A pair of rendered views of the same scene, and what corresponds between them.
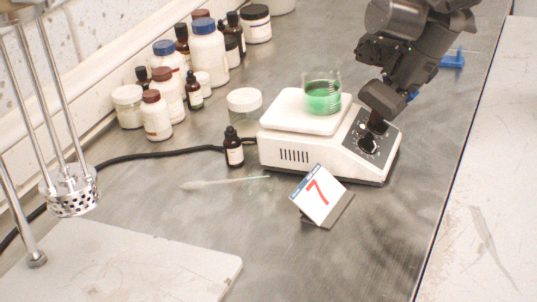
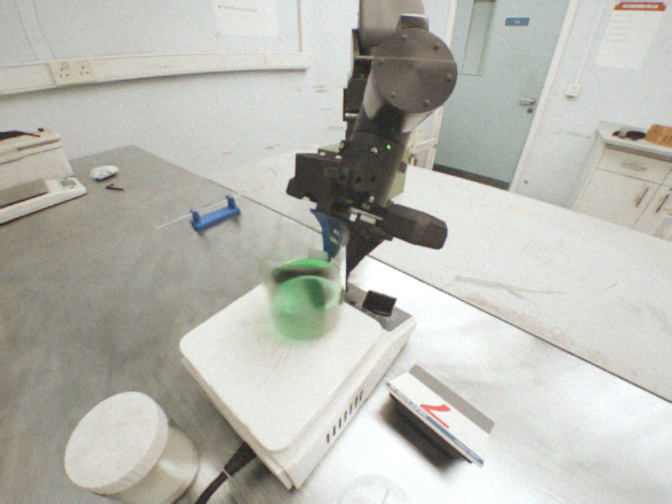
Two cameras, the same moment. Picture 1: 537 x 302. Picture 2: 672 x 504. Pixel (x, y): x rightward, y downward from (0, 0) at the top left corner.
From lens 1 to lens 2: 0.85 m
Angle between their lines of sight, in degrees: 62
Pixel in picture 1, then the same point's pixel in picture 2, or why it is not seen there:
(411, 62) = (393, 166)
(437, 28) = not seen: hidden behind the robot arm
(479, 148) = not seen: hidden behind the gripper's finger
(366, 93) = (428, 227)
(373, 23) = (420, 91)
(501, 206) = (456, 263)
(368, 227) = (487, 373)
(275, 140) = (319, 436)
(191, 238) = not seen: outside the picture
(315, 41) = (60, 273)
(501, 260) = (528, 288)
